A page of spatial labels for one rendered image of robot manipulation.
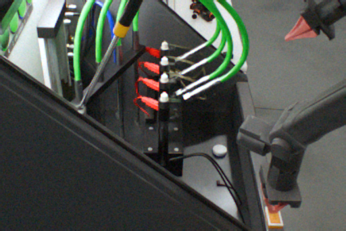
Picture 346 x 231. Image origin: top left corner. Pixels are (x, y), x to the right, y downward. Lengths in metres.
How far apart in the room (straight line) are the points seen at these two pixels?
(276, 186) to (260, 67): 2.43
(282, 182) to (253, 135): 0.11
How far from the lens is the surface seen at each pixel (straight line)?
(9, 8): 0.80
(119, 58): 1.25
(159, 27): 1.38
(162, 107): 1.12
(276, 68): 3.39
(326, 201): 2.52
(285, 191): 1.00
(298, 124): 0.82
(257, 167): 1.21
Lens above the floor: 1.78
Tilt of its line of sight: 36 degrees down
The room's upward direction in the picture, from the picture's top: straight up
